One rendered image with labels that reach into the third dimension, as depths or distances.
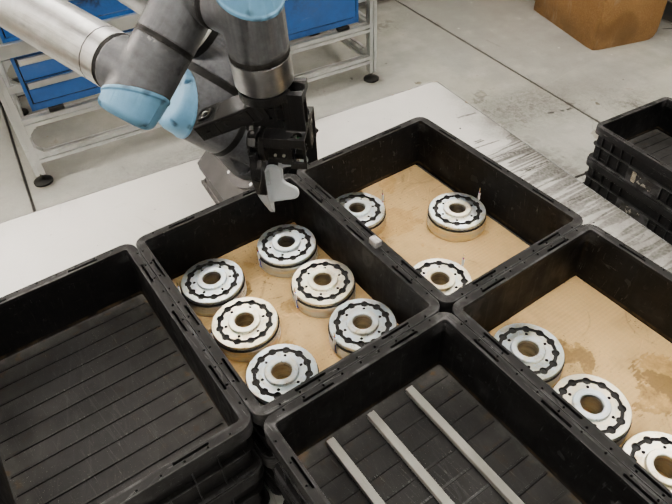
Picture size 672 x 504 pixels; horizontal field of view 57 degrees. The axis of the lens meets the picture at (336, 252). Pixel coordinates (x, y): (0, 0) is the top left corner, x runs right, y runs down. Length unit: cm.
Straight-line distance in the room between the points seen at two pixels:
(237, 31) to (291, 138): 16
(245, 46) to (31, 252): 85
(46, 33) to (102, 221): 65
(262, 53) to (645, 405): 68
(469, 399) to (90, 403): 54
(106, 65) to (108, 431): 48
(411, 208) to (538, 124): 193
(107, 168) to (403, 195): 193
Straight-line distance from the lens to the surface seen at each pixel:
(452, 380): 92
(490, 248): 111
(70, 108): 280
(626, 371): 99
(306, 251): 104
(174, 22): 79
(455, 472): 85
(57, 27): 88
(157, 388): 95
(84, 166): 298
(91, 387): 98
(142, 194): 151
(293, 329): 97
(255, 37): 73
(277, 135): 83
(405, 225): 113
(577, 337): 100
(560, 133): 301
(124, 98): 79
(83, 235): 144
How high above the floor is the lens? 158
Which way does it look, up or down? 44 degrees down
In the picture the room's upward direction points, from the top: 3 degrees counter-clockwise
